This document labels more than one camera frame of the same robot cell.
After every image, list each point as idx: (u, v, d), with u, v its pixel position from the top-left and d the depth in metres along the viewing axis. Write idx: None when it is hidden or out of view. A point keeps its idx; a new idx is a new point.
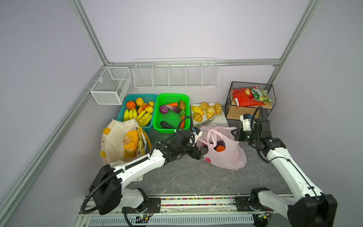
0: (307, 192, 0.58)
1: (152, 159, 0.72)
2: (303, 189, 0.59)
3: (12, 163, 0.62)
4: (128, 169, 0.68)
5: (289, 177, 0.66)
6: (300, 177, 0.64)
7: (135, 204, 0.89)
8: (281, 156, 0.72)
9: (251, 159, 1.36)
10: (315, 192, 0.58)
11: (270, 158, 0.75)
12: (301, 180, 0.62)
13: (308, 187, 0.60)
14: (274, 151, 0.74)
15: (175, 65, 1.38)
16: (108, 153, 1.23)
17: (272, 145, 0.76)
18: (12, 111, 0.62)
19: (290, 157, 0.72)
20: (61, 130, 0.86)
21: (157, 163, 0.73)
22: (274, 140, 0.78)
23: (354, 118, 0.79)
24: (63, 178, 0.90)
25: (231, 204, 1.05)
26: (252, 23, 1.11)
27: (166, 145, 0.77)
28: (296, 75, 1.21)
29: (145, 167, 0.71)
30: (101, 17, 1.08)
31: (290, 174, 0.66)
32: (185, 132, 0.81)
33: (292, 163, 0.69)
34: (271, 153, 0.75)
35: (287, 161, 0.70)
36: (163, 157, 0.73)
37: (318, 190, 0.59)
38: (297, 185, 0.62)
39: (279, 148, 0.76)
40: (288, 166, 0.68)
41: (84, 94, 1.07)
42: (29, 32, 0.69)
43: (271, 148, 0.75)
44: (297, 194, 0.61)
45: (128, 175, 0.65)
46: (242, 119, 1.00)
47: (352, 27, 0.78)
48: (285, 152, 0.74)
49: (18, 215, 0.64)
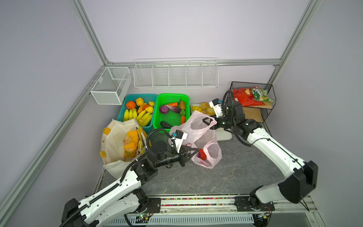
0: (294, 166, 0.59)
1: (124, 184, 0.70)
2: (289, 164, 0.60)
3: (12, 163, 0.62)
4: (95, 202, 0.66)
5: (273, 154, 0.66)
6: (283, 152, 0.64)
7: (131, 209, 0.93)
8: (262, 136, 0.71)
9: (251, 158, 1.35)
10: (299, 164, 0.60)
11: (252, 141, 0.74)
12: (285, 156, 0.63)
13: (292, 160, 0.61)
14: (254, 133, 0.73)
15: (175, 65, 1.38)
16: (108, 153, 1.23)
17: (250, 128, 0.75)
18: (12, 111, 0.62)
19: (269, 135, 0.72)
20: (60, 130, 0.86)
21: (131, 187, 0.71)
22: (250, 123, 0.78)
23: (354, 118, 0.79)
24: (62, 178, 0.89)
25: (231, 204, 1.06)
26: (252, 22, 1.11)
27: (143, 164, 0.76)
28: (296, 75, 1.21)
29: (116, 194, 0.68)
30: (101, 16, 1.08)
31: (273, 152, 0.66)
32: (159, 145, 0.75)
33: (272, 141, 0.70)
34: (251, 137, 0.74)
35: (267, 140, 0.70)
36: (136, 180, 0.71)
37: (300, 160, 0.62)
38: (283, 161, 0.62)
39: (257, 130, 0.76)
40: (269, 145, 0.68)
41: (84, 94, 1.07)
42: (29, 32, 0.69)
43: (249, 132, 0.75)
44: (285, 170, 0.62)
45: (93, 209, 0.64)
46: (211, 106, 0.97)
47: (352, 27, 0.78)
48: (263, 132, 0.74)
49: (19, 215, 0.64)
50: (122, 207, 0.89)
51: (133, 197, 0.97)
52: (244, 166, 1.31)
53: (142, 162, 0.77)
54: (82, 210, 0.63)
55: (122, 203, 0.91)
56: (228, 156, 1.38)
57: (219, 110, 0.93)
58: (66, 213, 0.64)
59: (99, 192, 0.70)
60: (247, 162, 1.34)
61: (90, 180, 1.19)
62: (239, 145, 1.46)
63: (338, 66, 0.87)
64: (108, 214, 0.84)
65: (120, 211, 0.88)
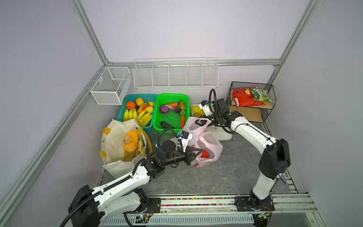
0: (266, 143, 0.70)
1: (135, 177, 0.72)
2: (263, 142, 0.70)
3: (12, 163, 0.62)
4: (108, 190, 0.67)
5: (250, 135, 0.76)
6: (258, 133, 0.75)
7: (132, 208, 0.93)
8: (241, 122, 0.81)
9: (251, 159, 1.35)
10: (272, 141, 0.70)
11: (233, 127, 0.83)
12: (260, 135, 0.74)
13: (266, 139, 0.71)
14: (235, 121, 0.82)
15: (175, 65, 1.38)
16: (108, 153, 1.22)
17: (232, 117, 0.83)
18: (12, 111, 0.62)
19: (247, 121, 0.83)
20: (60, 130, 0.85)
21: (141, 181, 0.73)
22: (232, 113, 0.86)
23: (354, 118, 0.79)
24: (62, 178, 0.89)
25: (231, 204, 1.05)
26: (252, 22, 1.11)
27: (152, 161, 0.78)
28: (296, 75, 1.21)
29: (128, 186, 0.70)
30: (101, 16, 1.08)
31: (251, 134, 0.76)
32: (168, 145, 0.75)
33: (250, 125, 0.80)
34: (232, 125, 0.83)
35: (246, 125, 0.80)
36: (146, 175, 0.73)
37: (272, 138, 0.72)
38: (258, 140, 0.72)
39: (238, 118, 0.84)
40: (246, 128, 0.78)
41: (84, 94, 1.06)
42: (29, 32, 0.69)
43: (231, 120, 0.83)
44: (260, 148, 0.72)
45: (106, 197, 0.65)
46: (201, 107, 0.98)
47: (352, 27, 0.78)
48: (243, 119, 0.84)
49: (19, 215, 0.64)
50: (126, 204, 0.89)
51: (135, 196, 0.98)
52: (244, 166, 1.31)
53: (152, 160, 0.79)
54: (96, 196, 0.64)
55: (125, 200, 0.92)
56: (228, 156, 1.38)
57: (208, 109, 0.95)
58: (77, 200, 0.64)
59: (112, 182, 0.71)
60: (247, 162, 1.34)
61: (90, 180, 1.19)
62: (239, 145, 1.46)
63: (338, 66, 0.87)
64: (113, 208, 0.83)
65: (124, 207, 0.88)
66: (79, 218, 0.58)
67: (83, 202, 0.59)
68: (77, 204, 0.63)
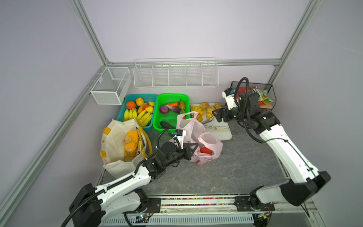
0: (307, 175, 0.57)
1: (137, 177, 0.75)
2: (303, 173, 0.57)
3: (12, 163, 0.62)
4: (111, 188, 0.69)
5: (287, 158, 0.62)
6: (299, 158, 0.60)
7: (133, 207, 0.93)
8: (278, 136, 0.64)
9: (252, 159, 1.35)
10: (314, 174, 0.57)
11: (266, 138, 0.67)
12: (301, 162, 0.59)
13: (307, 169, 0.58)
14: (270, 131, 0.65)
15: (175, 65, 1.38)
16: (108, 153, 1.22)
17: (267, 124, 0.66)
18: (12, 111, 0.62)
19: (287, 136, 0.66)
20: (60, 130, 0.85)
21: (142, 181, 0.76)
22: (268, 117, 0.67)
23: (354, 118, 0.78)
24: (62, 178, 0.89)
25: (231, 204, 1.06)
26: (252, 22, 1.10)
27: (153, 162, 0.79)
28: (297, 75, 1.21)
29: (130, 185, 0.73)
30: (101, 16, 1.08)
31: (289, 157, 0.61)
32: (168, 146, 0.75)
33: (290, 143, 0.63)
34: (266, 134, 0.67)
35: (285, 141, 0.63)
36: (148, 176, 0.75)
37: (315, 168, 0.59)
38: (297, 169, 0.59)
39: (274, 127, 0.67)
40: (285, 148, 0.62)
41: (84, 94, 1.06)
42: (29, 32, 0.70)
43: (266, 128, 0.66)
44: (295, 177, 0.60)
45: (109, 196, 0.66)
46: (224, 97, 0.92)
47: (352, 27, 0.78)
48: (280, 130, 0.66)
49: (19, 215, 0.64)
50: (126, 203, 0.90)
51: (136, 196, 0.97)
52: (244, 166, 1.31)
53: (153, 160, 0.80)
54: (99, 194, 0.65)
55: (125, 199, 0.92)
56: (228, 156, 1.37)
57: (232, 102, 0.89)
58: (79, 198, 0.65)
59: (114, 181, 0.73)
60: (247, 162, 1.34)
61: (90, 180, 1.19)
62: (239, 145, 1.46)
63: (338, 66, 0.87)
64: (114, 207, 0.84)
65: (125, 206, 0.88)
66: (81, 216, 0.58)
67: (86, 200, 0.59)
68: (79, 203, 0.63)
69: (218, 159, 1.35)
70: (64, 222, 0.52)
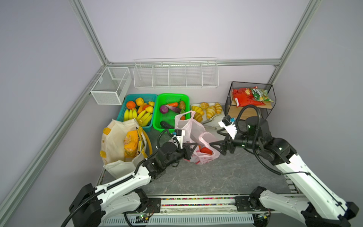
0: (338, 211, 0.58)
1: (138, 177, 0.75)
2: (333, 209, 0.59)
3: (12, 163, 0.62)
4: (111, 188, 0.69)
5: (313, 193, 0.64)
6: (325, 193, 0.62)
7: (133, 207, 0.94)
8: (299, 170, 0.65)
9: (252, 158, 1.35)
10: (344, 209, 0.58)
11: (286, 170, 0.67)
12: (328, 197, 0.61)
13: (336, 203, 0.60)
14: (289, 163, 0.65)
15: (175, 65, 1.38)
16: (108, 153, 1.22)
17: (284, 156, 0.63)
18: (12, 110, 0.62)
19: (307, 168, 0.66)
20: (60, 130, 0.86)
21: (142, 181, 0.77)
22: (283, 146, 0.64)
23: (354, 118, 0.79)
24: (63, 178, 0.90)
25: (232, 204, 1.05)
26: (252, 22, 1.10)
27: (153, 162, 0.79)
28: (297, 75, 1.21)
29: (130, 185, 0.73)
30: (101, 16, 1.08)
31: (315, 192, 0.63)
32: (168, 146, 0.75)
33: (313, 176, 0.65)
34: (284, 166, 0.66)
35: (307, 174, 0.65)
36: (148, 176, 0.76)
37: (342, 201, 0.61)
38: (325, 204, 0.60)
39: (292, 158, 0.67)
40: (309, 183, 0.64)
41: (84, 94, 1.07)
42: (29, 32, 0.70)
43: (285, 161, 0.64)
44: (324, 212, 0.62)
45: (109, 196, 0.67)
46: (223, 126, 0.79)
47: (352, 27, 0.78)
48: (299, 161, 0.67)
49: (19, 215, 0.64)
50: (126, 203, 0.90)
51: (136, 197, 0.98)
52: (244, 166, 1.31)
53: (153, 161, 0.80)
54: (99, 194, 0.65)
55: (125, 200, 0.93)
56: (228, 156, 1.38)
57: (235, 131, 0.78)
58: (79, 198, 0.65)
59: (114, 181, 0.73)
60: (247, 162, 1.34)
61: (90, 180, 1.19)
62: None
63: (338, 66, 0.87)
64: (114, 207, 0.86)
65: (125, 207, 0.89)
66: (81, 216, 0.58)
67: (86, 199, 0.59)
68: (79, 202, 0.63)
69: (218, 159, 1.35)
70: (64, 221, 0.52)
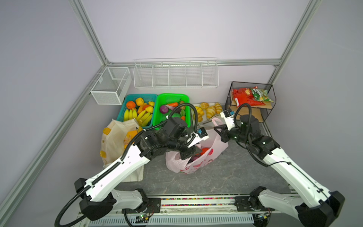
0: (319, 197, 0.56)
1: (127, 161, 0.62)
2: (314, 195, 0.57)
3: (12, 163, 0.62)
4: (99, 181, 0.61)
5: (294, 180, 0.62)
6: (307, 180, 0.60)
7: (134, 205, 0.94)
8: (281, 160, 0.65)
9: (251, 158, 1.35)
10: (325, 195, 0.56)
11: (270, 162, 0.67)
12: (309, 184, 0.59)
13: (317, 190, 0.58)
14: (272, 154, 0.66)
15: (175, 65, 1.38)
16: (108, 153, 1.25)
17: (267, 149, 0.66)
18: (12, 110, 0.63)
19: (289, 158, 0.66)
20: (61, 130, 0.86)
21: (137, 164, 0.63)
22: (267, 141, 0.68)
23: (354, 117, 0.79)
24: (62, 178, 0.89)
25: (231, 204, 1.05)
26: (253, 22, 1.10)
27: (146, 137, 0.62)
28: (297, 75, 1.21)
29: (120, 173, 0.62)
30: (101, 15, 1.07)
31: (297, 180, 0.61)
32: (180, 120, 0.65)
33: (294, 165, 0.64)
34: (269, 158, 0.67)
35: (289, 164, 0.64)
36: (142, 154, 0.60)
37: (325, 189, 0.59)
38: (306, 191, 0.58)
39: (275, 151, 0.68)
40: (293, 173, 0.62)
41: (84, 94, 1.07)
42: (29, 32, 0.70)
43: (267, 153, 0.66)
44: (307, 199, 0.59)
45: (98, 190, 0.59)
46: (222, 117, 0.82)
47: (352, 27, 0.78)
48: (282, 153, 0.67)
49: (19, 215, 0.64)
50: (132, 198, 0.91)
51: (139, 195, 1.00)
52: (244, 166, 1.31)
53: (146, 135, 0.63)
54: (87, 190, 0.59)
55: (131, 195, 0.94)
56: (228, 156, 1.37)
57: (231, 123, 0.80)
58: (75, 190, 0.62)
59: (103, 171, 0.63)
60: (247, 162, 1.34)
61: None
62: (238, 145, 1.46)
63: (338, 66, 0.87)
64: (122, 198, 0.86)
65: (130, 201, 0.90)
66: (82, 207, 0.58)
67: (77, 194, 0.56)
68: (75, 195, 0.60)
69: (218, 159, 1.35)
70: (57, 217, 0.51)
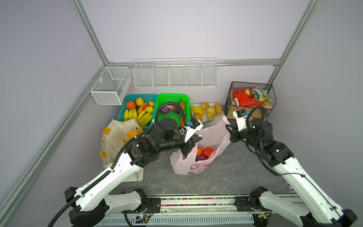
0: (332, 215, 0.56)
1: (117, 170, 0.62)
2: (327, 212, 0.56)
3: (12, 163, 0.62)
4: (89, 190, 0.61)
5: (306, 194, 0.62)
6: (320, 196, 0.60)
7: (134, 206, 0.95)
8: (295, 171, 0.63)
9: (251, 159, 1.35)
10: (338, 213, 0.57)
11: (281, 171, 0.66)
12: (323, 201, 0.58)
13: (330, 207, 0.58)
14: (285, 164, 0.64)
15: (175, 65, 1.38)
16: (108, 153, 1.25)
17: (280, 158, 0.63)
18: (12, 110, 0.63)
19: (303, 170, 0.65)
20: (61, 130, 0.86)
21: (127, 172, 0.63)
22: (281, 148, 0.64)
23: (354, 118, 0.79)
24: (62, 178, 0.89)
25: (231, 204, 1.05)
26: (253, 22, 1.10)
27: (138, 144, 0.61)
28: (297, 75, 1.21)
29: (110, 182, 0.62)
30: (101, 15, 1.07)
31: (310, 195, 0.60)
32: (168, 122, 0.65)
33: (308, 179, 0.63)
34: (280, 167, 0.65)
35: (302, 177, 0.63)
36: (133, 162, 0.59)
37: (337, 207, 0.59)
38: (320, 207, 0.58)
39: (289, 160, 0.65)
40: (306, 187, 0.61)
41: (84, 95, 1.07)
42: (29, 32, 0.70)
43: (280, 162, 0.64)
44: (318, 214, 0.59)
45: (88, 199, 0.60)
46: (235, 116, 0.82)
47: (352, 27, 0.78)
48: (296, 164, 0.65)
49: (19, 215, 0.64)
50: (128, 201, 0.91)
51: (138, 196, 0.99)
52: (244, 166, 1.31)
53: (137, 142, 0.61)
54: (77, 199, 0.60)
55: (127, 197, 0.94)
56: (228, 156, 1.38)
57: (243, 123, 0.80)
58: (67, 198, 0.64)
59: (94, 179, 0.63)
60: (247, 162, 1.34)
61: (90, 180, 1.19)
62: (238, 145, 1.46)
63: (338, 66, 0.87)
64: (117, 204, 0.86)
65: (127, 205, 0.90)
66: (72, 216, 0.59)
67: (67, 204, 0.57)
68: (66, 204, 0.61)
69: (218, 159, 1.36)
70: None
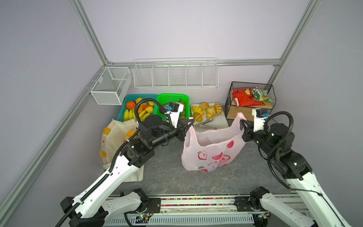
0: None
1: (116, 172, 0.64)
2: None
3: (12, 162, 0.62)
4: (89, 196, 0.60)
5: (318, 212, 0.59)
6: (334, 216, 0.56)
7: (134, 206, 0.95)
8: (312, 188, 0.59)
9: (251, 159, 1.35)
10: None
11: (296, 185, 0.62)
12: (336, 222, 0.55)
13: None
14: (302, 179, 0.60)
15: (175, 65, 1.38)
16: (108, 153, 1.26)
17: (298, 172, 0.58)
18: (13, 110, 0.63)
19: (321, 187, 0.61)
20: (61, 130, 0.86)
21: (126, 173, 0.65)
22: (300, 162, 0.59)
23: (354, 118, 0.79)
24: (62, 178, 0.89)
25: (232, 204, 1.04)
26: (253, 22, 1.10)
27: (133, 145, 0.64)
28: (297, 75, 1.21)
29: (109, 185, 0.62)
30: (101, 16, 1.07)
31: (323, 214, 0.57)
32: (152, 120, 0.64)
33: (324, 197, 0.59)
34: (295, 180, 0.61)
35: (319, 195, 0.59)
36: (130, 162, 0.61)
37: None
38: None
39: (306, 176, 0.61)
40: (320, 205, 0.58)
41: (84, 94, 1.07)
42: (29, 32, 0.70)
43: (297, 176, 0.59)
44: None
45: (88, 205, 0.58)
46: (254, 115, 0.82)
47: (352, 27, 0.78)
48: (314, 181, 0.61)
49: (19, 215, 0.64)
50: (127, 203, 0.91)
51: (136, 196, 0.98)
52: (244, 166, 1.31)
53: (132, 144, 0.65)
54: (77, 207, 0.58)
55: (126, 199, 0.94)
56: None
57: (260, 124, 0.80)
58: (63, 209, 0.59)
59: (91, 186, 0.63)
60: (247, 162, 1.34)
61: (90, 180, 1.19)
62: None
63: (338, 66, 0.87)
64: (116, 207, 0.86)
65: (126, 206, 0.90)
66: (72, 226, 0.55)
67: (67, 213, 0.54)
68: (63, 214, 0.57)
69: None
70: None
